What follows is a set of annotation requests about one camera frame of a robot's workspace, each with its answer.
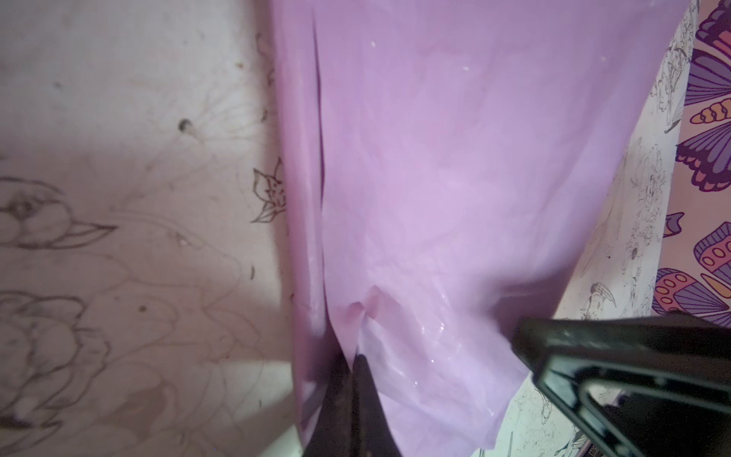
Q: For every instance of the pink purple wrapping paper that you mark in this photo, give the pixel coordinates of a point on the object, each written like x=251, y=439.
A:
x=445, y=164

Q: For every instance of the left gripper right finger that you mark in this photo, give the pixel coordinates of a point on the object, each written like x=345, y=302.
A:
x=370, y=433

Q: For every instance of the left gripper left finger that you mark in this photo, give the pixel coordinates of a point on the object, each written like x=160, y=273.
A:
x=332, y=433

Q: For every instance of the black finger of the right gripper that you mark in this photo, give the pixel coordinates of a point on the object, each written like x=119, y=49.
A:
x=653, y=386

